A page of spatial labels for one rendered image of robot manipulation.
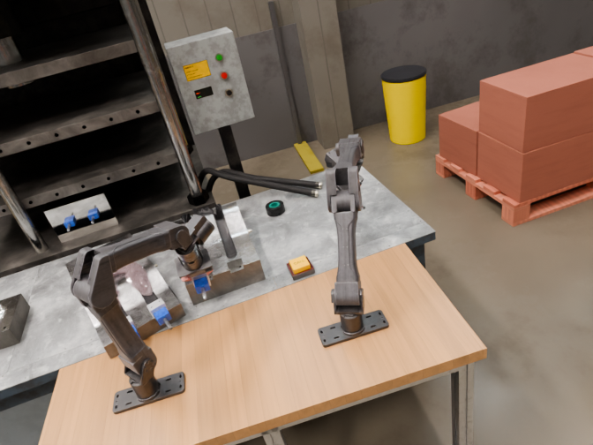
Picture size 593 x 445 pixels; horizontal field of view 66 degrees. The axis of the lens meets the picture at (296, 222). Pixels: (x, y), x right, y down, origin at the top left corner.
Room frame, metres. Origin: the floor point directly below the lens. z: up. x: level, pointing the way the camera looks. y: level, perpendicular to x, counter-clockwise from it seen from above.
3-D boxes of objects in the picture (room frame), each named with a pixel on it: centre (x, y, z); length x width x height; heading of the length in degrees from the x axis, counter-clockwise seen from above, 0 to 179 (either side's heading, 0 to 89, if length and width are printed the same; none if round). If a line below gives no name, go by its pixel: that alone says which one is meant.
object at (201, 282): (1.13, 0.33, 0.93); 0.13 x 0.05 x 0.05; 11
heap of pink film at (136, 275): (1.33, 0.65, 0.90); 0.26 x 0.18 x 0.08; 28
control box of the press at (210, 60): (2.21, 0.24, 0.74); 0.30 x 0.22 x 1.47; 101
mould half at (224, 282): (1.48, 0.32, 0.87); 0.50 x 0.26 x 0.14; 11
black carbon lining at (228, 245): (1.47, 0.33, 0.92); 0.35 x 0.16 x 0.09; 11
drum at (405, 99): (3.83, -1.17, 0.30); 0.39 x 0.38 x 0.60; 6
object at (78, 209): (2.17, 1.01, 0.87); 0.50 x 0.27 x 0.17; 11
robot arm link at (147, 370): (0.89, 0.50, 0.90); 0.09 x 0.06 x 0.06; 47
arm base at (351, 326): (0.94, -0.09, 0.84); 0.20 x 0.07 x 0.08; 96
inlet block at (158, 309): (1.12, 0.48, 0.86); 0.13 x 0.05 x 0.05; 28
